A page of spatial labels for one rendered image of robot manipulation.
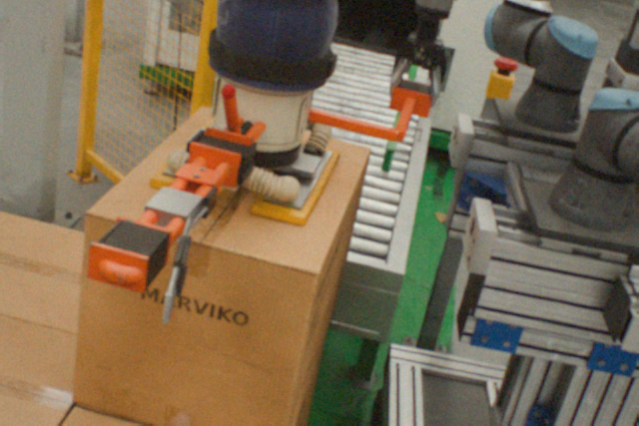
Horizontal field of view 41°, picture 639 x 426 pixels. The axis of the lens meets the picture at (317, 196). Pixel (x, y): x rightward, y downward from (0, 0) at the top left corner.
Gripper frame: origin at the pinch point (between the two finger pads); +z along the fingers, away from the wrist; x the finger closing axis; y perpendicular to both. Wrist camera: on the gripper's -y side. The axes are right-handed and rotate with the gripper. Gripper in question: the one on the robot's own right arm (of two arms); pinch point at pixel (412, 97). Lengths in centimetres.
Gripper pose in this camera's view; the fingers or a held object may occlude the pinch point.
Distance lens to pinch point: 186.1
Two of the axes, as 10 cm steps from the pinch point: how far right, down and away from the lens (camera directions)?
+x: 9.6, 2.4, -1.1
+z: -1.7, 8.9, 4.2
